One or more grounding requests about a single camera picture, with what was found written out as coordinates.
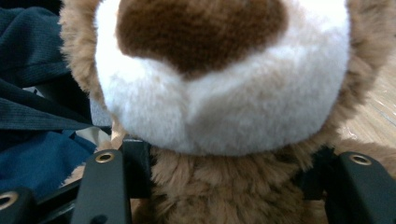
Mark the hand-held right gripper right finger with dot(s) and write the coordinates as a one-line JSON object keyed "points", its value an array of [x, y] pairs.
{"points": [[317, 177]]}

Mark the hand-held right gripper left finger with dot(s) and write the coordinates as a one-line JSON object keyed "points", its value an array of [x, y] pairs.
{"points": [[138, 171]]}

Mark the brown plush bear toy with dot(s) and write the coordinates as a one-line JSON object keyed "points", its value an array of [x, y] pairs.
{"points": [[224, 109]]}

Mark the blue trousers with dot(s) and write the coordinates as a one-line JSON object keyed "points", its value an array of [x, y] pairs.
{"points": [[37, 158]]}

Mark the dark ribbed sweater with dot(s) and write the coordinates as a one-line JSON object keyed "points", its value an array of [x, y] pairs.
{"points": [[31, 46]]}

